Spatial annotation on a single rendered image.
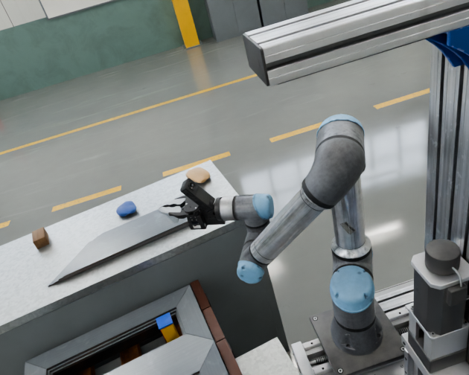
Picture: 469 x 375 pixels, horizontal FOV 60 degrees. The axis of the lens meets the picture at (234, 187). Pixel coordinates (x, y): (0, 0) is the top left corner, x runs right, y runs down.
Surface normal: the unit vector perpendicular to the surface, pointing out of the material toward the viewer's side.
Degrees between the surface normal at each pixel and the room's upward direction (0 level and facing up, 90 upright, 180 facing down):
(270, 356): 0
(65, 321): 90
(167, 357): 0
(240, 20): 90
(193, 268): 90
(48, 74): 90
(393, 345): 0
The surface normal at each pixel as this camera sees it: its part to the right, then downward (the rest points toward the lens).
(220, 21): 0.21, 0.51
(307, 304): -0.23, -0.81
